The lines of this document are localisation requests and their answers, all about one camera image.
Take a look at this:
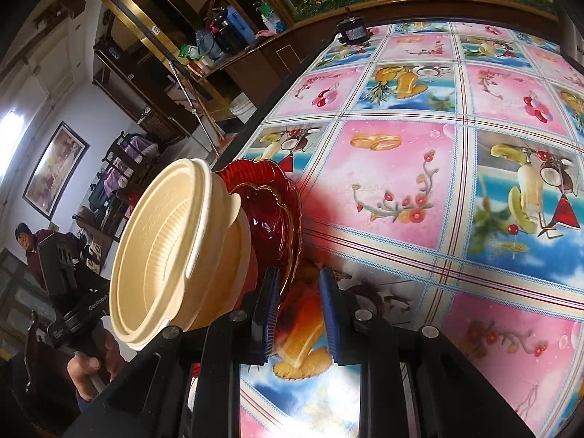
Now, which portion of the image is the person's left hand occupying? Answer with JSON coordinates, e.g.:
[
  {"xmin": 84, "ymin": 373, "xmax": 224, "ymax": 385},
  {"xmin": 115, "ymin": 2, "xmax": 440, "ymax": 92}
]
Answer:
[{"xmin": 67, "ymin": 330, "xmax": 126, "ymax": 403}]

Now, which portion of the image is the beige plastic bowl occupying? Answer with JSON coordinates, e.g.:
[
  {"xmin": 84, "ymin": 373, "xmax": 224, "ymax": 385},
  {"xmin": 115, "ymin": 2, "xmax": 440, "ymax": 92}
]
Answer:
[{"xmin": 109, "ymin": 158, "xmax": 241, "ymax": 351}]

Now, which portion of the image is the white plastic bucket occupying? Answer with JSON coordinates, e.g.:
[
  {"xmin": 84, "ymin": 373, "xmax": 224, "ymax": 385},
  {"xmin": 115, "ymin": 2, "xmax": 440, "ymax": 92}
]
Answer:
[{"xmin": 230, "ymin": 93, "xmax": 256, "ymax": 124}]

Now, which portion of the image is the small black jar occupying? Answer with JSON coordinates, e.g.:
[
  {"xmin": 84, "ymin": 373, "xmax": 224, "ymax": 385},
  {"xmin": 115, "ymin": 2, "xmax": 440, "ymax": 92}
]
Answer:
[{"xmin": 337, "ymin": 16, "xmax": 370, "ymax": 46}]

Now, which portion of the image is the clothes drying rack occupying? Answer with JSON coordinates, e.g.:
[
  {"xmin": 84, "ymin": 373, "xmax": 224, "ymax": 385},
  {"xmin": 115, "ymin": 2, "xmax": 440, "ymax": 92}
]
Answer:
[{"xmin": 88, "ymin": 131, "xmax": 160, "ymax": 236}]

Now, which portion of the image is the framed wall painting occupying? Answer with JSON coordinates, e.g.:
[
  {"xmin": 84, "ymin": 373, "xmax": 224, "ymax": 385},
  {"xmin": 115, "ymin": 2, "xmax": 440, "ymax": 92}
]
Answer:
[{"xmin": 23, "ymin": 122, "xmax": 89, "ymax": 220}]

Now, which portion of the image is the white paper bowl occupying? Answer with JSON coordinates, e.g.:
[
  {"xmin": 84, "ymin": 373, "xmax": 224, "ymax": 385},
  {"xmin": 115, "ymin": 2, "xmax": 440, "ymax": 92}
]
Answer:
[{"xmin": 190, "ymin": 211, "xmax": 251, "ymax": 329}]

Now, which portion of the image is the seated person in background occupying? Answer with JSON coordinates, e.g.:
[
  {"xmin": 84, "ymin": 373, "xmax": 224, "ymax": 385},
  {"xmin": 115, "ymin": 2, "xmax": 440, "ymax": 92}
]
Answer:
[{"xmin": 15, "ymin": 223, "xmax": 53, "ymax": 292}]

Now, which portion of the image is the mop with metal handle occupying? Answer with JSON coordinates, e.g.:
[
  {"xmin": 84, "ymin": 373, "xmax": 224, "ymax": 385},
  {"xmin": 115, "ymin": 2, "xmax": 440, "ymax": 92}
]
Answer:
[{"xmin": 169, "ymin": 61, "xmax": 226, "ymax": 158}]

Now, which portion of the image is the colourful patterned tablecloth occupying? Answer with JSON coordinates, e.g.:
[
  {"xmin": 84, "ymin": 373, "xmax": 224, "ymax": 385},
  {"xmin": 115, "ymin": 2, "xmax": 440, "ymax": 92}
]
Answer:
[{"xmin": 239, "ymin": 21, "xmax": 583, "ymax": 437}]

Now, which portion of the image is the wooden sideboard counter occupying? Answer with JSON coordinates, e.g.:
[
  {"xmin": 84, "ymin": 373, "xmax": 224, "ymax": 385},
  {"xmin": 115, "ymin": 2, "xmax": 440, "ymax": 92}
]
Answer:
[{"xmin": 200, "ymin": 0, "xmax": 560, "ymax": 106}]

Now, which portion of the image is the small red gold-rimmed plate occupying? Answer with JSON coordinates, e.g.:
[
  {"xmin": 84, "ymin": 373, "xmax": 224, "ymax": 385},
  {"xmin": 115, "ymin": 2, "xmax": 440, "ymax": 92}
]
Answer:
[{"xmin": 235, "ymin": 183, "xmax": 294, "ymax": 297}]

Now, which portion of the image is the blue plastic bottle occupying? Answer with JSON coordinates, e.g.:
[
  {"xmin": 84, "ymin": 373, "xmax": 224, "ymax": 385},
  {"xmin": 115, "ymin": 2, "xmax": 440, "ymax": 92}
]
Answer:
[{"xmin": 227, "ymin": 5, "xmax": 256, "ymax": 45}]

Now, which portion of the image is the large red scalloped plate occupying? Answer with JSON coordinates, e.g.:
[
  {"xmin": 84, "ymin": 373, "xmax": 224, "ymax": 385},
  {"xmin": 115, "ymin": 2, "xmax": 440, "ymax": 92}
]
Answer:
[{"xmin": 217, "ymin": 159, "xmax": 302, "ymax": 304}]

